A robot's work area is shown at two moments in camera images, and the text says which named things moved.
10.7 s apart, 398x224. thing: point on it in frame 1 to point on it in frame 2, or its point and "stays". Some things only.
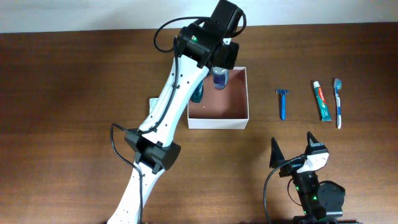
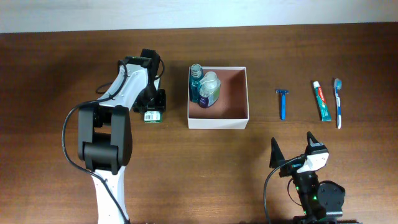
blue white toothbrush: (338, 85) stays
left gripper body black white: (231, 56) to (152, 98)
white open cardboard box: (224, 109) stays
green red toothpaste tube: (324, 109) stays
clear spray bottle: (221, 76) to (209, 89)
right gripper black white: (277, 157) stays
